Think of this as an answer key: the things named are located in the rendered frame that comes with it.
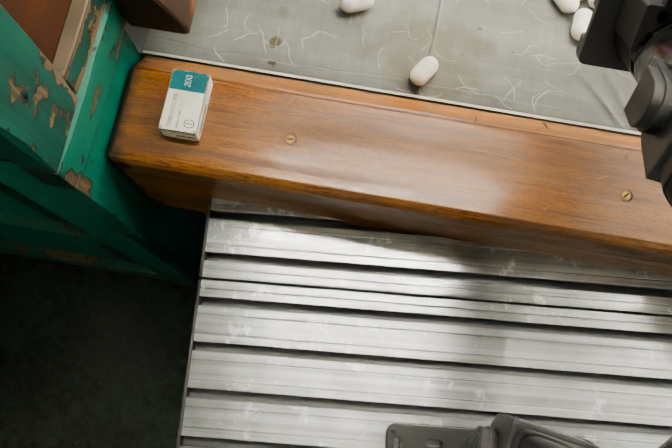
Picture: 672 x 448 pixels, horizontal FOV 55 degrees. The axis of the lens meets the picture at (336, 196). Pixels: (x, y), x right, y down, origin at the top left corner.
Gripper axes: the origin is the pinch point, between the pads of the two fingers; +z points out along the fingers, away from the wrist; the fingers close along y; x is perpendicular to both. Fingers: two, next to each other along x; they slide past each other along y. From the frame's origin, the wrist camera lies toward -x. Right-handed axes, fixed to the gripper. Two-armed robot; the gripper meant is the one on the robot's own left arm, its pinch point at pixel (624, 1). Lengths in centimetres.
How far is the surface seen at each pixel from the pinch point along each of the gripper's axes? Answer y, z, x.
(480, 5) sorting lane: 11.8, 6.2, 4.4
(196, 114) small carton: 36.7, -10.8, 13.2
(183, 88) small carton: 38.4, -9.1, 11.7
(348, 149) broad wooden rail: 22.6, -9.7, 14.8
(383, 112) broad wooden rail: 20.0, -6.5, 12.0
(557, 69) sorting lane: 3.3, 1.8, 8.1
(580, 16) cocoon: 2.0, 4.6, 3.4
